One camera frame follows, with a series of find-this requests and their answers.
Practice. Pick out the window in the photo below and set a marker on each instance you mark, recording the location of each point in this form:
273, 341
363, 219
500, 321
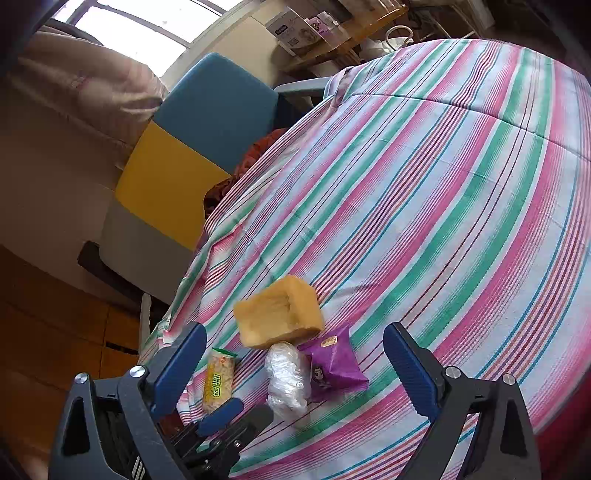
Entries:
138, 27

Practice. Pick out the striped curtain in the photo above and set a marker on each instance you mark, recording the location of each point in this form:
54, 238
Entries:
78, 87

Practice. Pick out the dark red cloth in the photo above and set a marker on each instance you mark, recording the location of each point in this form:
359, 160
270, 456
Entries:
249, 161

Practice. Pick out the small purple box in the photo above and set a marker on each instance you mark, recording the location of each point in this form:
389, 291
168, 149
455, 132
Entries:
323, 23

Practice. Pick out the purple snack packet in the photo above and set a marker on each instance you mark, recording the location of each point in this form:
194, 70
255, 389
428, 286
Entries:
332, 367

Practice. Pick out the white plastic bundle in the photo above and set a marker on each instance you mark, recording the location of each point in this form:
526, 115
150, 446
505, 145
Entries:
286, 381

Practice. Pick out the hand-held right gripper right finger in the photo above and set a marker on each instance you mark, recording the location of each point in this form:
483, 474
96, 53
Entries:
411, 369

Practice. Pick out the yellow sponge cake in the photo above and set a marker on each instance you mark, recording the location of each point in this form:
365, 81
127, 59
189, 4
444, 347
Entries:
277, 318

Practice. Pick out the striped bed sheet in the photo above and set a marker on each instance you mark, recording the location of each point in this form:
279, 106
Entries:
415, 207

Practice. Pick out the white kettle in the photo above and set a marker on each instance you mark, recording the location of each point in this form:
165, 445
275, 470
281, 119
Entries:
392, 37

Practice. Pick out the wooden desk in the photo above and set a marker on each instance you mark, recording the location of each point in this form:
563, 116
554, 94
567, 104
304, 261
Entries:
351, 39

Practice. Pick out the blue and yellow chair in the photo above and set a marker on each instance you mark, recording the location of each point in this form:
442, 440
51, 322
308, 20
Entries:
184, 161

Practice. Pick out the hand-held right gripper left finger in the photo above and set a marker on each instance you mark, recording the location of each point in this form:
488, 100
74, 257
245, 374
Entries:
180, 364

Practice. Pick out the white appliance box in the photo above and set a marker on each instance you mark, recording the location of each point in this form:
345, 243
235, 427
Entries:
295, 32

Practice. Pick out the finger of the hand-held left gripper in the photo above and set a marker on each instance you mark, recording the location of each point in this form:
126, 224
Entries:
256, 419
221, 415

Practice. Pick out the green cracker packet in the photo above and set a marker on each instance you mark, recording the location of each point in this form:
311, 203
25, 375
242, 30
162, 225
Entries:
219, 381

